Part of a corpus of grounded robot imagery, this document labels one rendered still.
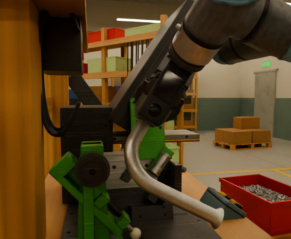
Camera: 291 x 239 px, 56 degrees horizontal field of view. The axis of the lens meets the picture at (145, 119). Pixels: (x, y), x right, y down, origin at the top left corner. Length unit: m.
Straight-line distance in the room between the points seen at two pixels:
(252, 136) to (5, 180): 6.86
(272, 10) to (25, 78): 0.50
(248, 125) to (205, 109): 3.38
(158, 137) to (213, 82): 10.01
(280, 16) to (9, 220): 0.67
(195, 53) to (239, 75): 10.99
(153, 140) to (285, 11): 0.61
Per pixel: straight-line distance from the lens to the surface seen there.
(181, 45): 0.46
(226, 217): 0.93
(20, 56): 0.68
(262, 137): 7.51
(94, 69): 4.43
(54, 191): 1.26
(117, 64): 4.15
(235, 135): 6.96
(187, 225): 0.88
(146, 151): 0.92
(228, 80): 11.20
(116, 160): 0.92
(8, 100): 0.68
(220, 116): 11.05
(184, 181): 1.27
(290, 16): 0.46
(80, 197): 0.65
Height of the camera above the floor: 1.28
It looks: 5 degrees down
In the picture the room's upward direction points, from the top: straight up
